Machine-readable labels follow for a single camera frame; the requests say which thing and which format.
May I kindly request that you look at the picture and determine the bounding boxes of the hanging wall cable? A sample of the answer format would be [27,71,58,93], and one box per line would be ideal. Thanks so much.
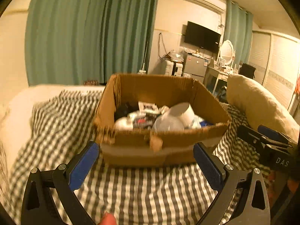
[158,32,165,60]

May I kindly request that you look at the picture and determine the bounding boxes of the black cloth item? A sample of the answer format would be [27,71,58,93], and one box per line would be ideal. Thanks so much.
[114,102,139,120]

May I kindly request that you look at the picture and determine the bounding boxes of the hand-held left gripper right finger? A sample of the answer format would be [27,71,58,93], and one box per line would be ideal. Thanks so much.
[193,142,271,225]

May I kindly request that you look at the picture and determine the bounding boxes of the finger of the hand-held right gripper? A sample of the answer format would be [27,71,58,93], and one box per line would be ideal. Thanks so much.
[238,125,293,154]
[257,125,299,143]

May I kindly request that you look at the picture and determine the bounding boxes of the white oval vanity mirror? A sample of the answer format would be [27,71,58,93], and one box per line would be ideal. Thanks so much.
[217,40,235,67]

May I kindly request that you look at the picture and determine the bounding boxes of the narrow green curtain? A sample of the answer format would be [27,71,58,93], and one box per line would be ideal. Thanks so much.
[223,0,254,68]

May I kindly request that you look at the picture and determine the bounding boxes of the white packet with black print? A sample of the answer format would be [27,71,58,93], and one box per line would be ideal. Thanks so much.
[138,101,158,113]

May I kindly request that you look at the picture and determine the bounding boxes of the person's left hand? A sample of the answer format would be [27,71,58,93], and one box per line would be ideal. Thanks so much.
[98,212,117,225]

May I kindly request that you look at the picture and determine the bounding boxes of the white dressing table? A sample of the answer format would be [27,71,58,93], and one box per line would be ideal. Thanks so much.
[204,66,233,95]

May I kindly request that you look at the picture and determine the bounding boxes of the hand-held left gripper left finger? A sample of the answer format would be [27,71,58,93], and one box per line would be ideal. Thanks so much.
[21,141,100,225]

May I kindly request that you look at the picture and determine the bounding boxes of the black chair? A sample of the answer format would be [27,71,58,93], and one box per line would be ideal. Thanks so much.
[239,63,256,79]

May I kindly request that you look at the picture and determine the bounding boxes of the beige pillow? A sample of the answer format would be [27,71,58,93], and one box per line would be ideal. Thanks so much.
[226,74,300,143]

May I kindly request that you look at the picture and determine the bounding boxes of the silver mini fridge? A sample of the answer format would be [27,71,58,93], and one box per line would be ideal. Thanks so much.
[183,53,210,78]

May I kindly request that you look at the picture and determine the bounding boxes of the wide green curtain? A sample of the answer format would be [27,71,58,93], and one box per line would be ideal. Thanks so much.
[25,0,160,86]

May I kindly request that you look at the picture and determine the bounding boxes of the checked blanket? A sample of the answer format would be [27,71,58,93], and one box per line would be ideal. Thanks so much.
[5,89,273,225]

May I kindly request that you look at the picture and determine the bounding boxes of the white suitcase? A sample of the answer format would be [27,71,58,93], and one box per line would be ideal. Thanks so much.
[162,60,184,77]

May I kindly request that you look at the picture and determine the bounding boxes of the brown cardboard box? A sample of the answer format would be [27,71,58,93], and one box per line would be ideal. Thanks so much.
[94,74,231,168]

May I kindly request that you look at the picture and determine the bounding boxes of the clear bottle with blue label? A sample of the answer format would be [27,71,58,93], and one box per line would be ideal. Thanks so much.
[153,116,185,132]

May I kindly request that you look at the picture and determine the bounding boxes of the white sliding wardrobe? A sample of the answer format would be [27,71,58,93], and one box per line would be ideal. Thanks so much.
[248,30,300,116]

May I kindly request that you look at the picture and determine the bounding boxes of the white plastic bottle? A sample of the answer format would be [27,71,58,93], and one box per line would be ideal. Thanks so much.
[114,117,134,131]

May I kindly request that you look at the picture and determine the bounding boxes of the white paper cup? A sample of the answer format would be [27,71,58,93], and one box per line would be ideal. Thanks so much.
[167,102,195,129]

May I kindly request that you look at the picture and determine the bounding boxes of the black wall television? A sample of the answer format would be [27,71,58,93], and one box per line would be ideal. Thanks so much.
[184,21,221,54]

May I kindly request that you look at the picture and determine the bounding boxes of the white bed sheet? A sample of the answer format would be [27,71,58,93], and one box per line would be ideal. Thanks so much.
[0,84,106,146]

